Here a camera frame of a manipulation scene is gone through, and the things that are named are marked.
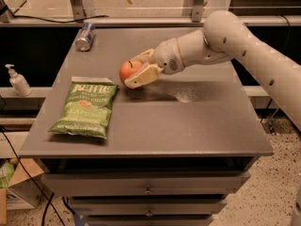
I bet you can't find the green packet in box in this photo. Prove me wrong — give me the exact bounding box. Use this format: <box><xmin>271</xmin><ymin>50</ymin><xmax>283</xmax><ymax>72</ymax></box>
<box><xmin>0</xmin><ymin>162</ymin><xmax>14</xmax><ymax>188</ymax></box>

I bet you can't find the white pump soap bottle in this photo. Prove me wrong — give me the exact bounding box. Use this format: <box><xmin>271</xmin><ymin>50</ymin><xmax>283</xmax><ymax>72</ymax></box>
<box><xmin>5</xmin><ymin>64</ymin><xmax>32</xmax><ymax>97</ymax></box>

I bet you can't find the cardboard box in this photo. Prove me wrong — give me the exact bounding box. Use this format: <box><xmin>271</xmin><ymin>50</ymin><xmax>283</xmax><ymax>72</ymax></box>
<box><xmin>0</xmin><ymin>158</ymin><xmax>45</xmax><ymax>226</ymax></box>

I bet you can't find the black floor cable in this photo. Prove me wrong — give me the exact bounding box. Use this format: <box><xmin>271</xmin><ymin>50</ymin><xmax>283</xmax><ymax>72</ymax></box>
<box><xmin>0</xmin><ymin>125</ymin><xmax>67</xmax><ymax>226</ymax></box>

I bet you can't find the grey drawer cabinet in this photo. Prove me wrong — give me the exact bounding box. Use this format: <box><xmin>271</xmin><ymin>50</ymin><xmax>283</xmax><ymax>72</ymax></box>
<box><xmin>21</xmin><ymin>28</ymin><xmax>273</xmax><ymax>226</ymax></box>

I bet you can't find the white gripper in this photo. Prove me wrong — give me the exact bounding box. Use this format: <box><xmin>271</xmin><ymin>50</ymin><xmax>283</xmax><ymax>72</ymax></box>
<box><xmin>125</xmin><ymin>38</ymin><xmax>184</xmax><ymax>89</ymax></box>

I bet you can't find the green jalapeno chip bag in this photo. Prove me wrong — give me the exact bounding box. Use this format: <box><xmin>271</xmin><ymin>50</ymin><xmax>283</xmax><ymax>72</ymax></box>
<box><xmin>49</xmin><ymin>76</ymin><xmax>119</xmax><ymax>138</ymax></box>

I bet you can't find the grey metal frame post right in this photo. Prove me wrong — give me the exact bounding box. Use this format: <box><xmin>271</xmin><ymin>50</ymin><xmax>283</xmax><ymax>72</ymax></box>
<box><xmin>191</xmin><ymin>0</ymin><xmax>205</xmax><ymax>23</ymax></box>

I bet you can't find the grey metal frame post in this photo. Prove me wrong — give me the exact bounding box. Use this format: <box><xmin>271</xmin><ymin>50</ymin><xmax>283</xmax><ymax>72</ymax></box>
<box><xmin>70</xmin><ymin>0</ymin><xmax>86</xmax><ymax>20</ymax></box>
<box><xmin>191</xmin><ymin>0</ymin><xmax>205</xmax><ymax>23</ymax></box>

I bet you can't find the red apple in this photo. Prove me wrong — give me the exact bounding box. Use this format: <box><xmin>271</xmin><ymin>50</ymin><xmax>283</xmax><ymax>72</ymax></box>
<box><xmin>119</xmin><ymin>60</ymin><xmax>143</xmax><ymax>84</ymax></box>

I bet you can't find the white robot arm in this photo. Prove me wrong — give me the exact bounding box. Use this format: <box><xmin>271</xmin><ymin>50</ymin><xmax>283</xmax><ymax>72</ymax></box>
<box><xmin>125</xmin><ymin>10</ymin><xmax>301</xmax><ymax>226</ymax></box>

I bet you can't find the silver blue soda can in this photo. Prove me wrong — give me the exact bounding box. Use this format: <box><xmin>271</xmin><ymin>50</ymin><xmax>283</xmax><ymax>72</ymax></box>
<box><xmin>75</xmin><ymin>23</ymin><xmax>95</xmax><ymax>52</ymax></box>

